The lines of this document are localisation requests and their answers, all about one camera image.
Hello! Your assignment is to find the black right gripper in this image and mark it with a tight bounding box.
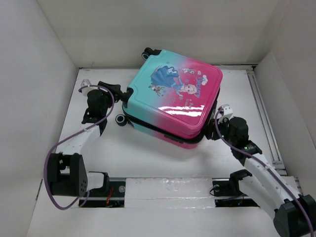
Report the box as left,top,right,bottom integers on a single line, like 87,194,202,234
199,115,236,146

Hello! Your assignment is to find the pink teal suitcase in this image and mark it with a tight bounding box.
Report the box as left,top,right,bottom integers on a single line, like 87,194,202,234
121,47,223,149

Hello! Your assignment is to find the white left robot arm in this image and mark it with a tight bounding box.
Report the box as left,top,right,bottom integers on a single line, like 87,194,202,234
45,81,128,198

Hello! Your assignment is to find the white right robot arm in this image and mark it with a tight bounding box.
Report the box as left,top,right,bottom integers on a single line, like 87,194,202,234
205,105,316,237

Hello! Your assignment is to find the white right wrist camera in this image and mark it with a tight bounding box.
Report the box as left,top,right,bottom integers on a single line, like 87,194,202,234
218,104,234,122

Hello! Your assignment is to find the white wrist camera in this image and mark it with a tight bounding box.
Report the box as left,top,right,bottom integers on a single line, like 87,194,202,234
79,79,94,97
218,104,234,122

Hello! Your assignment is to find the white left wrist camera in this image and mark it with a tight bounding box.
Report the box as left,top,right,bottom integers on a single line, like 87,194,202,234
79,79,94,97

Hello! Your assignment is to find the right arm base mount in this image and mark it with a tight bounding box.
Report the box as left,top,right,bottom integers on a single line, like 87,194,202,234
209,169,259,207

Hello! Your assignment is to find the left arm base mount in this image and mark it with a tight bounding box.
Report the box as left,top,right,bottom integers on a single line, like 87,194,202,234
79,178,126,208

